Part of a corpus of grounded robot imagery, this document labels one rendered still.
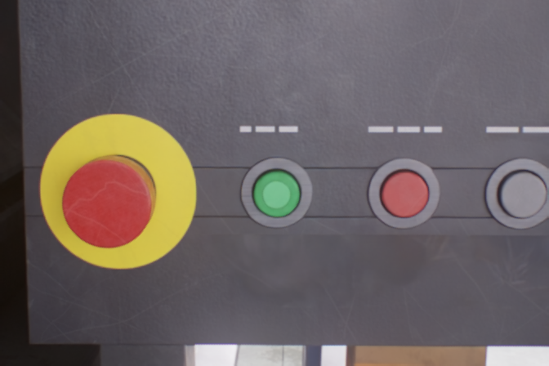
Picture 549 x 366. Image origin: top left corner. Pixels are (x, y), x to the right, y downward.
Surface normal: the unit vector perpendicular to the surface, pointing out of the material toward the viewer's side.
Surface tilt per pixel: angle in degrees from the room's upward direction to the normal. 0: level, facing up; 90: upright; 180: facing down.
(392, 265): 90
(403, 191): 90
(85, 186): 90
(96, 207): 90
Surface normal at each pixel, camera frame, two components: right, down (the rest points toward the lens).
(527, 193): -0.02, 0.14
